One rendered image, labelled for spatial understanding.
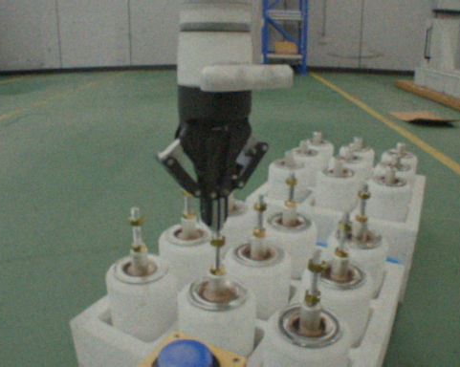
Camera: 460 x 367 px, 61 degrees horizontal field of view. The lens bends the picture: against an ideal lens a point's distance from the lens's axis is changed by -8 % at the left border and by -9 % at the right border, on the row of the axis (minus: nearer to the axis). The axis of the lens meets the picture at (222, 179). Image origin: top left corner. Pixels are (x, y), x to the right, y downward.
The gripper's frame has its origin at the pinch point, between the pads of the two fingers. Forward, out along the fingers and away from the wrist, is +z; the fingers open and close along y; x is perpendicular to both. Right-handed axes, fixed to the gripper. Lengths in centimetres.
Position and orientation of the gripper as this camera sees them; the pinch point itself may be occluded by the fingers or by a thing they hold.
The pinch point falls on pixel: (213, 212)
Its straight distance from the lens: 46.4
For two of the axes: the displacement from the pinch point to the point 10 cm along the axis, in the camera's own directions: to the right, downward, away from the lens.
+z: -0.1, 9.4, 3.3
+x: 5.0, 2.9, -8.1
